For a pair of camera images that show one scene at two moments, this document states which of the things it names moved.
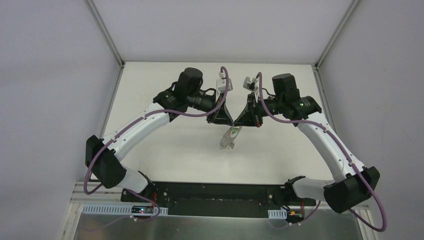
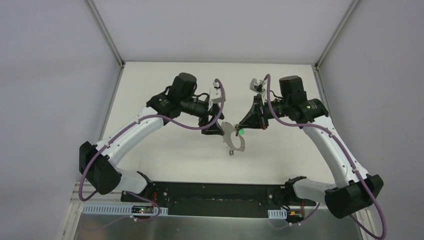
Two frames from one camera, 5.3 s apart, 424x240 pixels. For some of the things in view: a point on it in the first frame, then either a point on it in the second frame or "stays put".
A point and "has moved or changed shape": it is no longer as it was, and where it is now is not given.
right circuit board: [295, 216] stays put
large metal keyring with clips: [228, 138] has moved or changed shape
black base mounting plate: [224, 199] stays put
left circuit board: [142, 209] stays put
